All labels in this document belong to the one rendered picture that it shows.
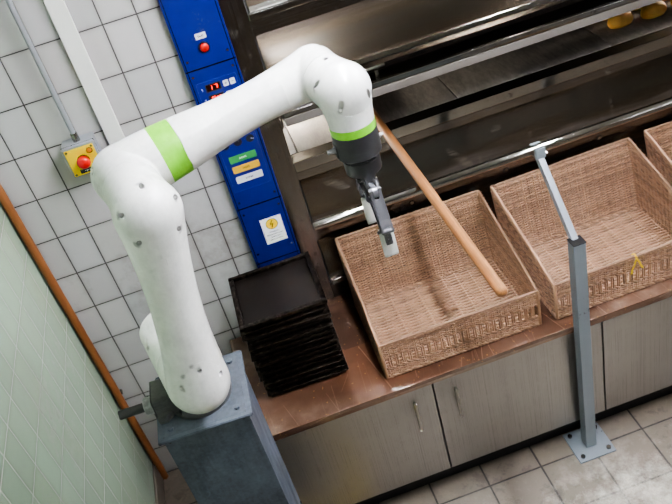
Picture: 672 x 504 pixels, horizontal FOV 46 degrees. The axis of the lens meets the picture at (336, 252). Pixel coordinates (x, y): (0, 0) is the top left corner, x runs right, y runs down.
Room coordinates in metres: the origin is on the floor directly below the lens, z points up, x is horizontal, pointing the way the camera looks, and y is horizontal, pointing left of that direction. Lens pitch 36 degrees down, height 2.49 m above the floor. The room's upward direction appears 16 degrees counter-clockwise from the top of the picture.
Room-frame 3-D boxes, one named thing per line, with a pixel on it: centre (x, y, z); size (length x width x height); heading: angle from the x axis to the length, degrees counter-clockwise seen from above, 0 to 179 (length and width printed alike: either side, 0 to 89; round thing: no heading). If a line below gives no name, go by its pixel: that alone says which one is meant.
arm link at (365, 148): (1.39, -0.10, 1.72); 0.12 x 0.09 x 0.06; 94
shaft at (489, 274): (2.27, -0.27, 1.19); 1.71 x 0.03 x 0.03; 5
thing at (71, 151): (2.24, 0.65, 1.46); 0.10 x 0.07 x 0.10; 95
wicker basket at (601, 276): (2.15, -0.89, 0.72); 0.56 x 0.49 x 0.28; 95
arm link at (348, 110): (1.40, -0.10, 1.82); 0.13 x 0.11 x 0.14; 18
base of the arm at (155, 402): (1.37, 0.45, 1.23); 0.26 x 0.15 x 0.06; 93
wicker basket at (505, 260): (2.10, -0.30, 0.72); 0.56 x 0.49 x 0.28; 94
